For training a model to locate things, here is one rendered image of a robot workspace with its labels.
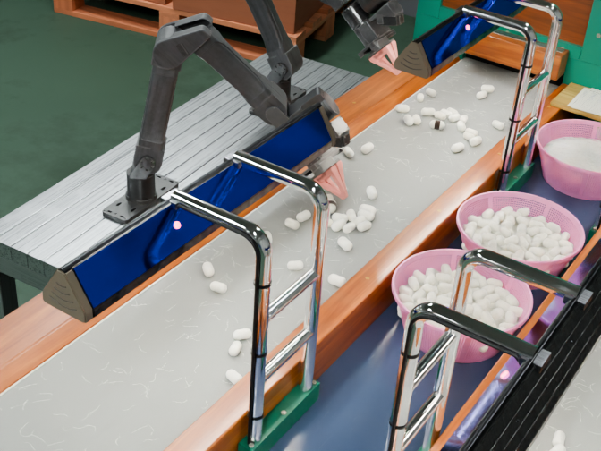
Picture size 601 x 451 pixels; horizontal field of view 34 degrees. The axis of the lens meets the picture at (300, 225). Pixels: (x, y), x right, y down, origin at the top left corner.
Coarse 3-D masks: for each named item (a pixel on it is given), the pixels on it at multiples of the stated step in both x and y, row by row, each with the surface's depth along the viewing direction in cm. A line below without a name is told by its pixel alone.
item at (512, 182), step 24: (528, 0) 217; (504, 24) 205; (528, 24) 204; (552, 24) 216; (528, 48) 205; (552, 48) 219; (528, 72) 208; (528, 120) 227; (504, 144) 219; (528, 144) 233; (504, 168) 222; (528, 168) 235
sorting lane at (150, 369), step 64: (384, 128) 242; (448, 128) 244; (384, 192) 217; (192, 256) 193; (128, 320) 175; (192, 320) 176; (64, 384) 161; (128, 384) 162; (192, 384) 163; (0, 448) 149; (64, 448) 150; (128, 448) 150
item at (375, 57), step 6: (384, 48) 239; (390, 48) 240; (372, 54) 242; (378, 54) 242; (384, 54) 240; (390, 54) 240; (372, 60) 243; (378, 60) 243; (384, 66) 243; (390, 66) 243; (396, 72) 243
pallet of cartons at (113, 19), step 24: (72, 0) 470; (120, 0) 458; (144, 0) 455; (168, 0) 452; (192, 0) 442; (216, 0) 438; (240, 0) 434; (288, 0) 425; (312, 0) 446; (120, 24) 465; (144, 24) 465; (240, 24) 439; (288, 24) 431; (312, 24) 445; (240, 48) 449; (264, 48) 451
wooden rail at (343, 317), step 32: (480, 160) 227; (512, 160) 232; (448, 192) 214; (480, 192) 219; (416, 224) 203; (448, 224) 208; (384, 256) 193; (352, 288) 183; (384, 288) 188; (320, 320) 175; (352, 320) 180; (320, 352) 172; (288, 384) 165; (224, 416) 154; (192, 448) 148; (224, 448) 153
